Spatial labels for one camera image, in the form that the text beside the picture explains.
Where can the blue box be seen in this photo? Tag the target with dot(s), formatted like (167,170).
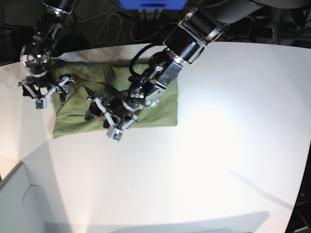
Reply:
(152,4)

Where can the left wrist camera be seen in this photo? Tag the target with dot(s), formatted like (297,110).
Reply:
(115,133)

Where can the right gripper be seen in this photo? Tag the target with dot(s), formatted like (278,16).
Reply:
(31,86)

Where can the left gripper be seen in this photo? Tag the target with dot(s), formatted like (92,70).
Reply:
(118,109)

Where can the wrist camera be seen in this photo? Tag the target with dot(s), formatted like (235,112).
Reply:
(115,133)
(41,103)

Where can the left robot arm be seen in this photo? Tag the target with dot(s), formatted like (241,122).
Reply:
(184,44)

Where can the grey panel at corner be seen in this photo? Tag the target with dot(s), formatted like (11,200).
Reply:
(19,212)

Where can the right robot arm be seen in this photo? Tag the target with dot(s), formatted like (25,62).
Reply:
(36,56)

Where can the green T-shirt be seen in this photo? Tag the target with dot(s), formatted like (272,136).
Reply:
(70,114)

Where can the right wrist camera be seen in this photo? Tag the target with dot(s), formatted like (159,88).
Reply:
(41,103)

